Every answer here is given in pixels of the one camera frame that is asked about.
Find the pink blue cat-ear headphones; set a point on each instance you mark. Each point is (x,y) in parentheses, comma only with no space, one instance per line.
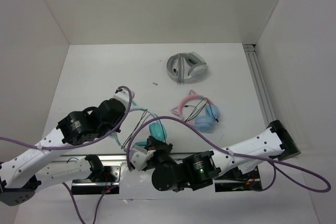
(204,114)

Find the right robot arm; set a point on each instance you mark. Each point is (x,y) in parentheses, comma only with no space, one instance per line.
(199,170)

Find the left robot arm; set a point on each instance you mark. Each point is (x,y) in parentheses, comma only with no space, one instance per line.
(32,171)

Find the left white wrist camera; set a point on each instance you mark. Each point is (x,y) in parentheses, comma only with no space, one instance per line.
(122,95)

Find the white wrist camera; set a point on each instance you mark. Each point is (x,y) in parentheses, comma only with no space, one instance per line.
(139,157)
(122,95)

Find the grey white headphones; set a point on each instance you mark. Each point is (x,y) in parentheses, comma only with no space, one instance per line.
(186,67)

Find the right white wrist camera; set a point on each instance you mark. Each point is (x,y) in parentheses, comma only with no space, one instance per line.
(139,157)

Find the aluminium side rail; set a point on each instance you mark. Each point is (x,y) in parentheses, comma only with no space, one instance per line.
(259,84)

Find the teal cat-ear headphones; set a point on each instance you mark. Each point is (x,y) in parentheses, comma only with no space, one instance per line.
(156,129)

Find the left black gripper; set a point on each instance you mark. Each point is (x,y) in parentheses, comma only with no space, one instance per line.
(120,118)

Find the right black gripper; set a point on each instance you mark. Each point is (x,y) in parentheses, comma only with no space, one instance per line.
(154,144)

